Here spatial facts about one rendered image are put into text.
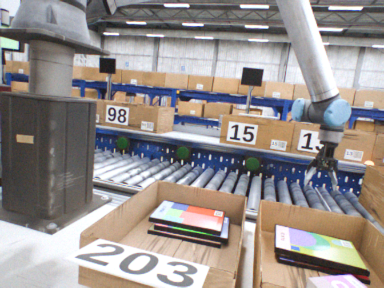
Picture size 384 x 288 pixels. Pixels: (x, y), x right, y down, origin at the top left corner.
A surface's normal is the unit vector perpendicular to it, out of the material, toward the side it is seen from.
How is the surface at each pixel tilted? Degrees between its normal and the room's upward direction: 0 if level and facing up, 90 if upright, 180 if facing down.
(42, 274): 0
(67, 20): 71
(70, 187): 90
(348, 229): 89
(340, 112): 94
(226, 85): 90
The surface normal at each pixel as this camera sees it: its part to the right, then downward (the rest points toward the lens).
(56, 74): 0.63, 0.21
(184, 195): -0.23, 0.12
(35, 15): 0.05, -0.18
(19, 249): 0.11, -0.98
